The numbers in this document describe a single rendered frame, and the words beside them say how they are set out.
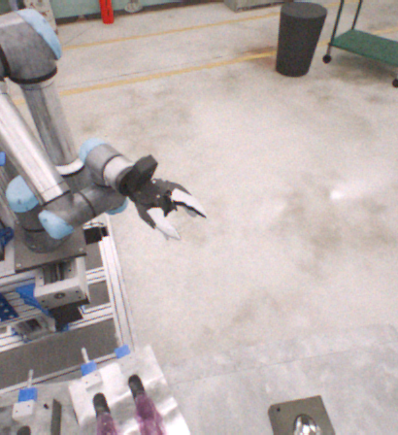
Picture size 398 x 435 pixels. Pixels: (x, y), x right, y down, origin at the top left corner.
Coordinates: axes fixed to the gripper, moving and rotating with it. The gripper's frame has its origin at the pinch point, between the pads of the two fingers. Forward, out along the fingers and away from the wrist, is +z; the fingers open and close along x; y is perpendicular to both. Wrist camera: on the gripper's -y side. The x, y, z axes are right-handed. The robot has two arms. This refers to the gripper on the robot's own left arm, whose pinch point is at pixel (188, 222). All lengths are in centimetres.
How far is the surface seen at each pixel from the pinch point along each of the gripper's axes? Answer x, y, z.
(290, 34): -295, 142, -180
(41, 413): 51, 50, -15
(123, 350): 24, 56, -14
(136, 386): 28, 57, -3
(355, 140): -241, 180, -62
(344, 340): -30, 70, 32
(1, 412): 58, 49, -23
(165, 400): 25, 54, 7
